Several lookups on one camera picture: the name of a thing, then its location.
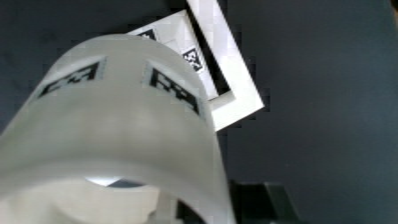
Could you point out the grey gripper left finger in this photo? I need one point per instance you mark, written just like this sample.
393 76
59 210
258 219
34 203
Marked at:
114 182

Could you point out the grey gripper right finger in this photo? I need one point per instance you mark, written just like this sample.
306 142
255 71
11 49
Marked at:
262 203

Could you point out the white lamp shade cone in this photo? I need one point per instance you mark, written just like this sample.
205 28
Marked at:
114 123

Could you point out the white foam border frame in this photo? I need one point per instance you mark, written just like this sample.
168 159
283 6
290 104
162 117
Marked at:
239 102

